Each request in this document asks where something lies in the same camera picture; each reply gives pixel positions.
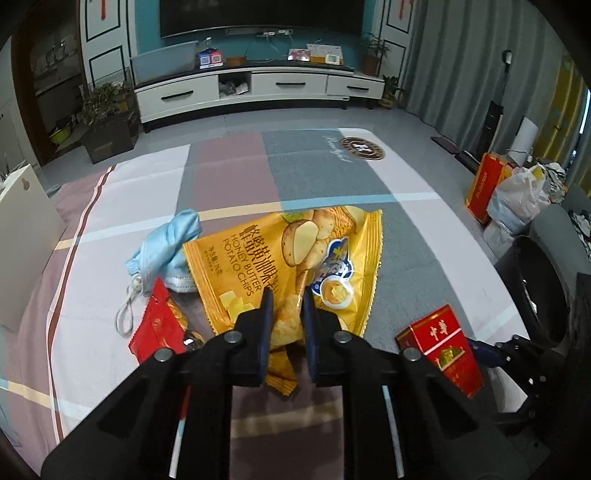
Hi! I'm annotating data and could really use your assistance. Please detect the cardboard box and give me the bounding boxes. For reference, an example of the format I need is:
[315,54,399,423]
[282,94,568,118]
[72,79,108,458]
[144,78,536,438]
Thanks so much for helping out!
[481,216,523,260]

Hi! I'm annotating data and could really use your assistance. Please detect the patchwork printed blanket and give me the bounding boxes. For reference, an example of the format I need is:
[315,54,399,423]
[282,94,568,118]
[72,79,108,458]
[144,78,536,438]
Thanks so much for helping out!
[0,128,534,462]

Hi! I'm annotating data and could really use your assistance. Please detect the grey curtain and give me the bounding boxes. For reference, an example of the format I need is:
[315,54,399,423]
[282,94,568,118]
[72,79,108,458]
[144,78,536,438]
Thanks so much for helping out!
[382,0,570,154]

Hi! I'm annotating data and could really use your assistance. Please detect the white yellow desk calendar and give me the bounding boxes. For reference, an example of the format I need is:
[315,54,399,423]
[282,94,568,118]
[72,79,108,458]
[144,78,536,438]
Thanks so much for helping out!
[306,43,345,64]

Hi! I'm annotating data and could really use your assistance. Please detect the white plastic bag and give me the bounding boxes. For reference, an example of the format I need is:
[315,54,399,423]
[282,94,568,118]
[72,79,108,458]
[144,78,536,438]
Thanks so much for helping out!
[487,164,553,232]

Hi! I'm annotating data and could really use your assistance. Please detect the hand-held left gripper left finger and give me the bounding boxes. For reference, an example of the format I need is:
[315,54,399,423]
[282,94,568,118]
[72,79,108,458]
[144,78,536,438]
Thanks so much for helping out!
[41,288,278,480]

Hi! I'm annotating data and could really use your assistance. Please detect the blue face mask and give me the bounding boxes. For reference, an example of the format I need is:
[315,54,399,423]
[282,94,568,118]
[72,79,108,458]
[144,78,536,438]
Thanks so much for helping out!
[115,209,205,339]

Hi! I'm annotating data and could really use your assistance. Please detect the clothes on sofa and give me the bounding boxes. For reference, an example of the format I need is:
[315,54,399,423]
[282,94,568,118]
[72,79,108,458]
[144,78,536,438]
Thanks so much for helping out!
[567,209,591,260]

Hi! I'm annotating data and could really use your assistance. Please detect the dark wooden shelf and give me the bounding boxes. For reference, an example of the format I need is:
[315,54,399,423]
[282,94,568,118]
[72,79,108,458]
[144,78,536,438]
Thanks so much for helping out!
[10,27,89,164]

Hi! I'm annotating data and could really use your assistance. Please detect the yellow potato chips bag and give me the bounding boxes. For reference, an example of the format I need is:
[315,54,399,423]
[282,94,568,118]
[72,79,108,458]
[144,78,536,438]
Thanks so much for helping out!
[182,205,385,398]

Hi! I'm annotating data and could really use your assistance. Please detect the glass tank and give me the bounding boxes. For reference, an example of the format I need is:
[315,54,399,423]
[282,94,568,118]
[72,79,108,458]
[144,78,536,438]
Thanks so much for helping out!
[130,40,200,87]

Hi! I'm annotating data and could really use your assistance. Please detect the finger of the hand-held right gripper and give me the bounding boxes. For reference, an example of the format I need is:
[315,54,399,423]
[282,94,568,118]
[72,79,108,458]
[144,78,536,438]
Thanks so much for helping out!
[465,335,546,416]

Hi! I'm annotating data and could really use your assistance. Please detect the small potted floor plant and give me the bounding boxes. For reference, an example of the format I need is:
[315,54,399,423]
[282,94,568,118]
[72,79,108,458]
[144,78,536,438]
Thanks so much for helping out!
[379,75,408,110]

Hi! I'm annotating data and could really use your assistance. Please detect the potted plant in brown pot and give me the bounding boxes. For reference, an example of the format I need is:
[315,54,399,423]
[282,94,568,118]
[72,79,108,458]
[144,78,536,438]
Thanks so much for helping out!
[361,33,391,78]

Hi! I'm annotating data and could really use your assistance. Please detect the upright vacuum cleaner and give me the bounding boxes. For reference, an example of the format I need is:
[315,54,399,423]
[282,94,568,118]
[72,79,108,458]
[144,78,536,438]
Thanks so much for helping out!
[479,48,514,154]

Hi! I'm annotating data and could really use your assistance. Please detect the red cigarette box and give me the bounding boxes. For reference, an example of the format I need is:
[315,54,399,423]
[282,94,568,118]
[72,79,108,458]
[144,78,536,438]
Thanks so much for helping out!
[396,305,485,400]

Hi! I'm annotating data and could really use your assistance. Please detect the white board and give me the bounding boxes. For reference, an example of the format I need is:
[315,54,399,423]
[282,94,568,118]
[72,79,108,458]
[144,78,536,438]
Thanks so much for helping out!
[0,165,68,332]

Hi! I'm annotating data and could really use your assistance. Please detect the red snack packet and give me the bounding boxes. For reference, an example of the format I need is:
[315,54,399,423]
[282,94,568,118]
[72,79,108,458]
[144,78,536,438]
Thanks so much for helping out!
[128,278,207,366]

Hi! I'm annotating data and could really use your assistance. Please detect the leafy plant in dark box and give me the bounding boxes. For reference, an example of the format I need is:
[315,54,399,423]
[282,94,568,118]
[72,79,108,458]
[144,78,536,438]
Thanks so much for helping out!
[78,80,137,134]

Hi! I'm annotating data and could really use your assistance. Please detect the red paper bag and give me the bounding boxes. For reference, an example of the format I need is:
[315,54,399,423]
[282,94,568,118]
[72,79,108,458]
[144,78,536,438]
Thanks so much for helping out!
[465,152,514,225]

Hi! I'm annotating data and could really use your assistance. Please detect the white television cabinet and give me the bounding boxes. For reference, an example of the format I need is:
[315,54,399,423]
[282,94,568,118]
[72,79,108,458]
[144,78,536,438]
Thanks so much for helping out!
[133,65,386,134]

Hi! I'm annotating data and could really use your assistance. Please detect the black flat television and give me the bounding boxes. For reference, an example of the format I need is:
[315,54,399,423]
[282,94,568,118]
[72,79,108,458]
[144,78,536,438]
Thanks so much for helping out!
[159,0,362,38]

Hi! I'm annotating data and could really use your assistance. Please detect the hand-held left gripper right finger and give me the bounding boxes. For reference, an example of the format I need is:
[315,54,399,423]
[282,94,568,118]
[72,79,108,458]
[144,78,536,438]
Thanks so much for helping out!
[301,288,529,480]

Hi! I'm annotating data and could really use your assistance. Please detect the grey sofa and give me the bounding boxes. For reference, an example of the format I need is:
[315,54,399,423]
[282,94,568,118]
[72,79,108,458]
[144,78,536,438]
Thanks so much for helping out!
[529,185,591,278]

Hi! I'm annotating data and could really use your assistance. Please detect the pile of clothes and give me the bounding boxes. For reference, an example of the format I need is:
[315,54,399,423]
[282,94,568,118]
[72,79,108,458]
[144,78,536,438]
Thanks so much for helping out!
[534,161,570,200]

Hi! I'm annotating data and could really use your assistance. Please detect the green basin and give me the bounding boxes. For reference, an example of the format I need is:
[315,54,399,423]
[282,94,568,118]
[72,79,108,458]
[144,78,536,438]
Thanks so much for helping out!
[48,122,75,145]

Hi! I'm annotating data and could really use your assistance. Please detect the yellow curtain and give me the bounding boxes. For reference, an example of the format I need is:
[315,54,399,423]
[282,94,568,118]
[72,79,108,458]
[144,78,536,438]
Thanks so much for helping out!
[539,54,588,158]

